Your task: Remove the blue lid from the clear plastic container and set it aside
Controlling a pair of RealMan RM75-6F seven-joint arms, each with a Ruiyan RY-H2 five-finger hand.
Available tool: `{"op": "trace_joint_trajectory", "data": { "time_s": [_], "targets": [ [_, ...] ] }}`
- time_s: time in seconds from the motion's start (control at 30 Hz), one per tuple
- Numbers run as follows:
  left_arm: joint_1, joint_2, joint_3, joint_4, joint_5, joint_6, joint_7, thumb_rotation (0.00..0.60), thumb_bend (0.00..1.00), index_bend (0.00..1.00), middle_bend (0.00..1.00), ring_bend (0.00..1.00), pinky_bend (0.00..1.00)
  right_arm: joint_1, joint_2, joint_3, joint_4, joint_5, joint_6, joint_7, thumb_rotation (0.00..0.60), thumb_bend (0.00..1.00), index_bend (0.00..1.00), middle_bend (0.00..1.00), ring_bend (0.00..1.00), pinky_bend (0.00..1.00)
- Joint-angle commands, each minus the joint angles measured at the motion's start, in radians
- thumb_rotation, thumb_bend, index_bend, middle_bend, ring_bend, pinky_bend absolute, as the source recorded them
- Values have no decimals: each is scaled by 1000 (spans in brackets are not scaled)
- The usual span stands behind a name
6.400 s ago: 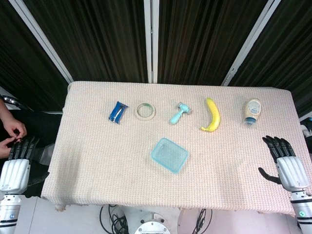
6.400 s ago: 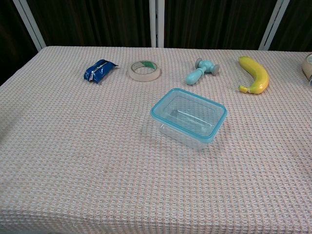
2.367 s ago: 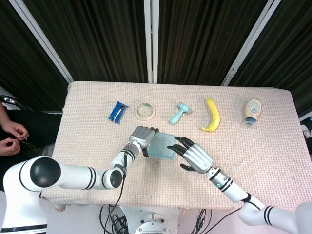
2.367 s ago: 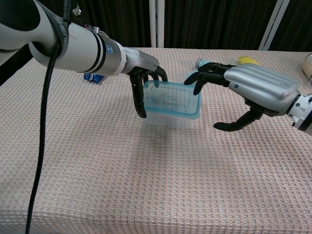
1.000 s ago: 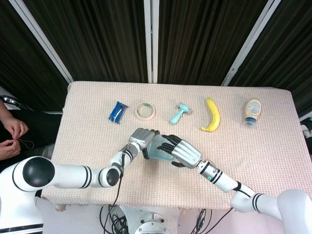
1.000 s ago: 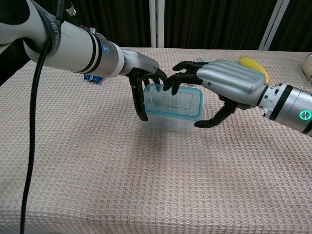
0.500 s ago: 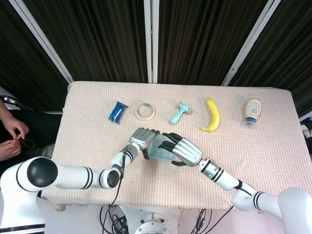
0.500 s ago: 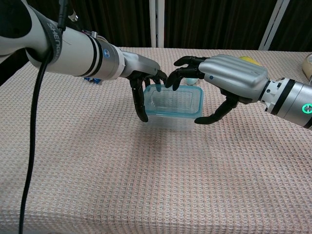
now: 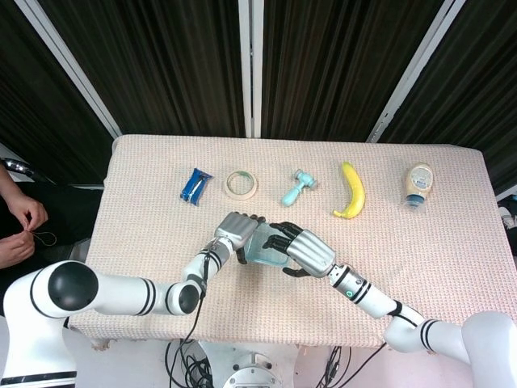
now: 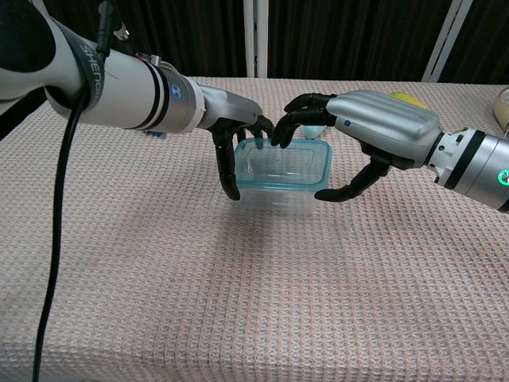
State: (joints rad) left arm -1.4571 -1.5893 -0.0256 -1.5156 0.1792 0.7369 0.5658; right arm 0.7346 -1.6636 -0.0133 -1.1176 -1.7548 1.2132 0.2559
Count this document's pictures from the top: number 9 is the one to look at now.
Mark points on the blue snack packet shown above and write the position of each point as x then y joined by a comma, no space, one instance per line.
195,186

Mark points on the clear plastic container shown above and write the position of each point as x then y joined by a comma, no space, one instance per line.
268,258

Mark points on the yellow banana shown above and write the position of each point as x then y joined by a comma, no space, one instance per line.
357,190

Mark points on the beige masking tape roll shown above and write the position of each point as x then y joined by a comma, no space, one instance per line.
232,194

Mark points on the mayonnaise squeeze bottle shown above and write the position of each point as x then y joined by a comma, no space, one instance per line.
418,182

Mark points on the dark curtain panel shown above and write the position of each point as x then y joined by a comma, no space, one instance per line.
335,68
161,68
476,89
36,109

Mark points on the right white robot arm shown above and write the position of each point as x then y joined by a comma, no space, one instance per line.
375,301

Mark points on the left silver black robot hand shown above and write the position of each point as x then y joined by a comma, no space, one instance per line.
238,228

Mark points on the white sneaker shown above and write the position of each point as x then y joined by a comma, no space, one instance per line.
509,214

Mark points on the pink waffle tablecloth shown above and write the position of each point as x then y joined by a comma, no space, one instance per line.
161,234

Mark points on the light blue toy hammer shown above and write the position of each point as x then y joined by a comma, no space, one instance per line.
297,190

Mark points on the person black trousers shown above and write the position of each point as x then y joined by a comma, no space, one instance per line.
72,210

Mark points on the person bare hand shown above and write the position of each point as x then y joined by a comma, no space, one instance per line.
14,250
32,214

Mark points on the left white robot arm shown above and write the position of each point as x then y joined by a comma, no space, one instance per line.
121,295

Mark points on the person bare forearm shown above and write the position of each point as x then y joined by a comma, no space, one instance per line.
6,184

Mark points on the white frame post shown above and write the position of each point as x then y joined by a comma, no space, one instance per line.
416,72
250,68
68,64

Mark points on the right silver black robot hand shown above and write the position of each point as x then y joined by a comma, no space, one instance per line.
313,252

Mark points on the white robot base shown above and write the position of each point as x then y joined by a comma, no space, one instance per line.
250,368

